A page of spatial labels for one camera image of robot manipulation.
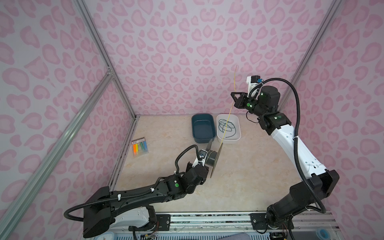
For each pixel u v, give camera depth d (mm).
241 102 626
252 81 617
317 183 405
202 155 631
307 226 721
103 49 827
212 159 770
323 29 754
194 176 533
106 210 402
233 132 1099
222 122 1139
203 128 1114
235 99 696
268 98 517
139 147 1014
